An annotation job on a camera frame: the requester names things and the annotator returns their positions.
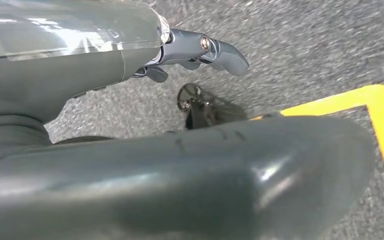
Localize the black robot left foot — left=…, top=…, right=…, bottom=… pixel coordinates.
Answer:
left=177, top=82, right=249, bottom=128

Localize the ribbed grey left arm sleeve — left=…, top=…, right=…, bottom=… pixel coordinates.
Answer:
left=0, top=99, right=54, bottom=163

